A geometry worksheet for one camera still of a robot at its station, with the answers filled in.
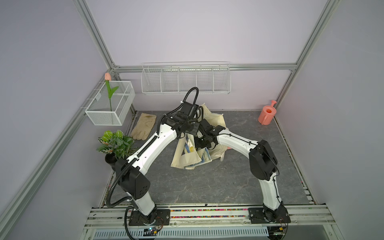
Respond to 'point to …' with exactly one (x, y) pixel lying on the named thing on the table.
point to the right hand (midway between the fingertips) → (194, 144)
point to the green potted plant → (116, 146)
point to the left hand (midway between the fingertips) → (194, 127)
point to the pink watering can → (267, 113)
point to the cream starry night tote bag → (188, 155)
